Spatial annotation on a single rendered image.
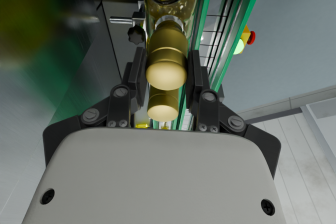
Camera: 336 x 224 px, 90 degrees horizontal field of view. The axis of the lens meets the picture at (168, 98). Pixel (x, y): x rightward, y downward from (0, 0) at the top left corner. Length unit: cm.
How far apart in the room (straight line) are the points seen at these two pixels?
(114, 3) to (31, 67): 28
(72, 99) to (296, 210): 256
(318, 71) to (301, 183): 175
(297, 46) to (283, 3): 24
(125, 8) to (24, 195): 36
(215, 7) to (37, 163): 41
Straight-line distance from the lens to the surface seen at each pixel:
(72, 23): 26
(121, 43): 48
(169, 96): 17
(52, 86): 22
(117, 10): 44
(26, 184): 27
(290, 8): 86
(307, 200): 266
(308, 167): 273
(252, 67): 99
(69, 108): 31
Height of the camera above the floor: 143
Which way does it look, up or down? 38 degrees down
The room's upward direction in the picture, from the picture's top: 177 degrees counter-clockwise
